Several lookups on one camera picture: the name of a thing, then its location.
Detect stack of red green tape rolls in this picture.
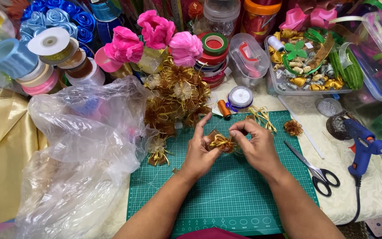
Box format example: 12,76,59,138
194,31,230,89

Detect gold ribbon loops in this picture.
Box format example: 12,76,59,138
246,106,277,135

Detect person's right hand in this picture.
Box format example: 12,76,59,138
228,119,284,177

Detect cream gold ribbon bow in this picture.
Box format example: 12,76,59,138
147,136,175,167

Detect small brown gold ribbon flower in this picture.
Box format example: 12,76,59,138
283,119,304,137

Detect gold satin fabric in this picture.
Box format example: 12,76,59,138
0,81,48,229

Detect orange thread spool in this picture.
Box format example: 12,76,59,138
217,100,232,120

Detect black-handled scissors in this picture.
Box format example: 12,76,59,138
283,140,341,197

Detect pink ribbon roll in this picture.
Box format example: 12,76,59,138
94,46,124,73

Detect person's left hand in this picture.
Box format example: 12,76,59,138
187,112,223,174

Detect clear spool of white thread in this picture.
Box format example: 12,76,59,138
225,86,254,113

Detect pink satin ribbon bow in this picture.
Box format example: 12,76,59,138
279,3,338,32

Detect white ribbon spool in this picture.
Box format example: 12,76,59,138
27,27,71,56

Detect clear bin of ribbons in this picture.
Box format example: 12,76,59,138
350,10,382,102

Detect blue hot glue gun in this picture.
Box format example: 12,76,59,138
343,118,382,177

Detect clear crumpled plastic bag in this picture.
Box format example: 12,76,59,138
15,75,160,239

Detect light blue ribbon roll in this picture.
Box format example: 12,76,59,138
0,38,30,80

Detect white plastic stick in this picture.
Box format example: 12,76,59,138
277,96,325,159

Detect orange-lidded red jar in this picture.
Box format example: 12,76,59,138
241,0,283,45

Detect dark round glue gun stand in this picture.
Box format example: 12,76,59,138
326,111,361,141

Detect heap of brown gold ribbon flowers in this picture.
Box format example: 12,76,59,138
143,56,213,138

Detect clear plastic box red handle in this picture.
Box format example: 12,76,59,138
229,33,270,88

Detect clear jar of beads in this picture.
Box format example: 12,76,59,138
203,0,241,38

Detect clear tray of ribbon trimmings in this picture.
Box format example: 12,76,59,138
264,29,364,96

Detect stack of assorted ribbon rolls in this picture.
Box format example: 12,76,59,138
15,37,106,96

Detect green cutting mat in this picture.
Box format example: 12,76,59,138
127,110,320,237

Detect clear container of beads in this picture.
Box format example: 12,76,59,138
315,98,343,118

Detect black power cable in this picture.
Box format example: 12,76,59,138
338,176,362,226

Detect bunch of blue satin roses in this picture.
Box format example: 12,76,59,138
19,0,96,57

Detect pink fabric rose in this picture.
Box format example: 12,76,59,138
169,31,204,68
137,10,176,50
104,26,144,64

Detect brown gold organza ribbon flower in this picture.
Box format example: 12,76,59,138
206,129,239,154

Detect person's maroon clothing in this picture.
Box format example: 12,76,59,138
176,228,286,239

